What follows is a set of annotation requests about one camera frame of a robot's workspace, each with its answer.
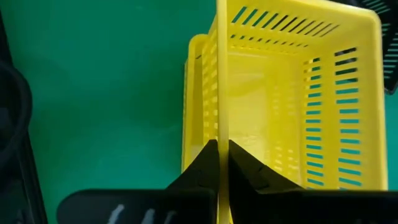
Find yellow plastic basket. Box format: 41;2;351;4
216;0;389;224
181;33;219;175

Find black plastic basket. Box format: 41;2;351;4
360;0;398;95

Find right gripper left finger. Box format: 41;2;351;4
57;139;218;224

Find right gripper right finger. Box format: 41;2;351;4
228;139;398;224

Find green table mat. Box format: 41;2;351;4
0;0;398;224

